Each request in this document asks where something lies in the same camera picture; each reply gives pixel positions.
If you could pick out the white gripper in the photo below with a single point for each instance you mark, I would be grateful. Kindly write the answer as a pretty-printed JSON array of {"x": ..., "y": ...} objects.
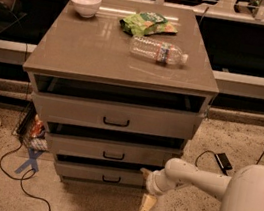
[{"x": 153, "y": 183}]

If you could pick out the grey bottom drawer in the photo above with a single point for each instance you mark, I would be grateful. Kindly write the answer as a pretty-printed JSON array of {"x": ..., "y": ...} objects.
[{"x": 115, "y": 176}]

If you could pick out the grey drawer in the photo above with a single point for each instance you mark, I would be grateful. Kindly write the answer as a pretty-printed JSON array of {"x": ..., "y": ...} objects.
[
  {"x": 116, "y": 116},
  {"x": 115, "y": 176},
  {"x": 110, "y": 150}
]

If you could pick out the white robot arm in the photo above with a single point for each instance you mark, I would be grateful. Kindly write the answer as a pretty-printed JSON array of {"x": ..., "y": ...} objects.
[{"x": 243, "y": 191}]

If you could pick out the grey top drawer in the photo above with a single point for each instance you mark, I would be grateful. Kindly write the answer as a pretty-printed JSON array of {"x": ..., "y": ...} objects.
[{"x": 116, "y": 116}]

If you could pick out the grey middle drawer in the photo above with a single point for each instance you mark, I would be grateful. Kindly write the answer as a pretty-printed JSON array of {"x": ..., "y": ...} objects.
[{"x": 110, "y": 150}]

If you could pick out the grey drawer cabinet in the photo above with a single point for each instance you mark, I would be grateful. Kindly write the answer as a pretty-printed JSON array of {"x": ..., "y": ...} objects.
[{"x": 91, "y": 59}]

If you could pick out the black power adapter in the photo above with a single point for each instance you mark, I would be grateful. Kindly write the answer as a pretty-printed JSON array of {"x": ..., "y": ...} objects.
[{"x": 223, "y": 161}]

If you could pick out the blue tape cross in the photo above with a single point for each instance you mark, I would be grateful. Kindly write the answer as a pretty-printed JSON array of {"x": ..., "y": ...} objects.
[{"x": 31, "y": 162}]

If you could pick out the clear plastic water bottle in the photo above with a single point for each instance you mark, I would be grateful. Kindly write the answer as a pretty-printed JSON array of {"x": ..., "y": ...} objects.
[{"x": 158, "y": 50}]

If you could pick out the green snack bag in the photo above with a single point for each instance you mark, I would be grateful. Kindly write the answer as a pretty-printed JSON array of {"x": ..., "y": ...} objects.
[{"x": 147, "y": 23}]

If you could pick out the white bowl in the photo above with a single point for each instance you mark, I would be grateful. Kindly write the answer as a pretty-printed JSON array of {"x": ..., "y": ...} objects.
[{"x": 86, "y": 8}]

